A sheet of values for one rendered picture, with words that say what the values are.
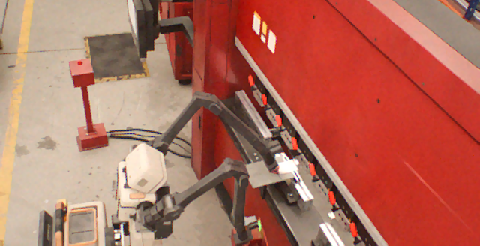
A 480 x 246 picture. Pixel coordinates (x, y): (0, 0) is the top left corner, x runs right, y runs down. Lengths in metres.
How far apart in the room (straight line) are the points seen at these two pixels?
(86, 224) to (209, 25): 1.41
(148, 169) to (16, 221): 1.92
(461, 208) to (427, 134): 0.27
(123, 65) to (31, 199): 1.87
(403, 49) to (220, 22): 1.66
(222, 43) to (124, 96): 1.96
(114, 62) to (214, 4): 2.54
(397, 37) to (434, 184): 0.54
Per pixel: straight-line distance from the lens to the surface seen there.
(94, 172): 4.46
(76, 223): 2.97
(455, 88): 1.78
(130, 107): 5.05
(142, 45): 3.44
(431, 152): 1.96
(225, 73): 3.59
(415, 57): 1.90
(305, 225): 3.01
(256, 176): 3.03
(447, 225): 2.01
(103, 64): 5.61
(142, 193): 2.62
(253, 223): 2.80
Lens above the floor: 3.20
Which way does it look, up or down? 40 degrees down
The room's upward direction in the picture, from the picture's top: 5 degrees clockwise
